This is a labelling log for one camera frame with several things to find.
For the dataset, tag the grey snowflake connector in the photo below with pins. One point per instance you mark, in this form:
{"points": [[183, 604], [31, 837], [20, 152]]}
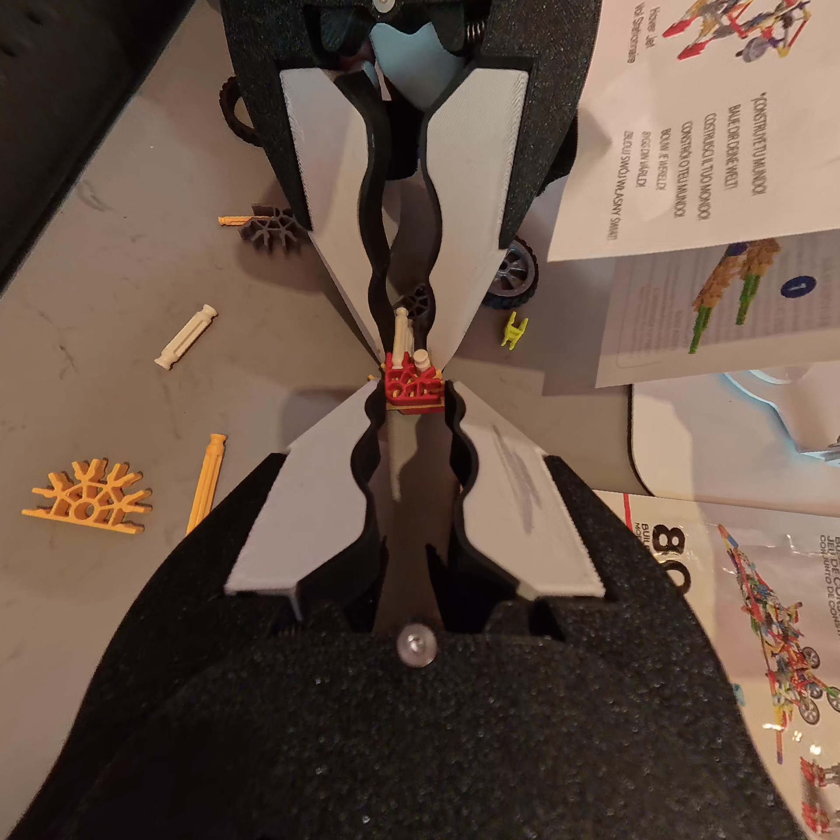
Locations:
{"points": [[420, 302]]}

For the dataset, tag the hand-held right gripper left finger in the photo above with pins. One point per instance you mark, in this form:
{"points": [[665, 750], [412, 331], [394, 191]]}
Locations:
{"points": [[302, 525]]}

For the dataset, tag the short white toy rod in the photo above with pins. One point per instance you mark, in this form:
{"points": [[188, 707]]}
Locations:
{"points": [[186, 338]]}

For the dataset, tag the red and yellow connector cluster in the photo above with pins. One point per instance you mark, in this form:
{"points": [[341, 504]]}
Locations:
{"points": [[413, 410]]}

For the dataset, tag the instruction sheet with model pictures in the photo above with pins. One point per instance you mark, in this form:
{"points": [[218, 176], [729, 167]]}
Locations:
{"points": [[656, 164]]}

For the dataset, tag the black rubber tyre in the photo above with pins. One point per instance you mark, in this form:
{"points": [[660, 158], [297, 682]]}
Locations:
{"points": [[229, 111]]}

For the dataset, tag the short yellow toy rod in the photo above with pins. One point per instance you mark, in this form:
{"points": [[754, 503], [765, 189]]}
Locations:
{"points": [[233, 220]]}

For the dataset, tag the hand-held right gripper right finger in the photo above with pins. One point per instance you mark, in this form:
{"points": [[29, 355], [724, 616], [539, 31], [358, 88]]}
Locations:
{"points": [[525, 525]]}

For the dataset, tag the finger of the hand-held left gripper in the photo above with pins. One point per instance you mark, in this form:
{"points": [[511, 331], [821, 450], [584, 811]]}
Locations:
{"points": [[328, 164], [472, 164]]}

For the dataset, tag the long yellow toy rod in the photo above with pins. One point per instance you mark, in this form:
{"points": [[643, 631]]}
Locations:
{"points": [[207, 479]]}

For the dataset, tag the grey connector with yellow rod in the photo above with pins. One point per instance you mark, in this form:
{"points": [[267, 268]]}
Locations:
{"points": [[272, 228]]}

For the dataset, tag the yellow half-round connector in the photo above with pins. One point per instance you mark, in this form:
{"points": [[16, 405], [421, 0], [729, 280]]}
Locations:
{"points": [[65, 512]]}

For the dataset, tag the dark dotted surface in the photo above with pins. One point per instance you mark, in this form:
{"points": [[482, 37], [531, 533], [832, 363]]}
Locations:
{"points": [[52, 98]]}

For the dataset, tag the colourful construction toy bag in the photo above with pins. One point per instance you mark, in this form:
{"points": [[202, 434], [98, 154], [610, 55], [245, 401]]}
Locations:
{"points": [[722, 623]]}

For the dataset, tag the grey toy wheel with tyre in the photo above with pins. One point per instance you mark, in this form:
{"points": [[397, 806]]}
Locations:
{"points": [[515, 275]]}

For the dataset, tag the lime green toy clip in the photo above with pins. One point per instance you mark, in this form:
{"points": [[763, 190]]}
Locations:
{"points": [[514, 331]]}

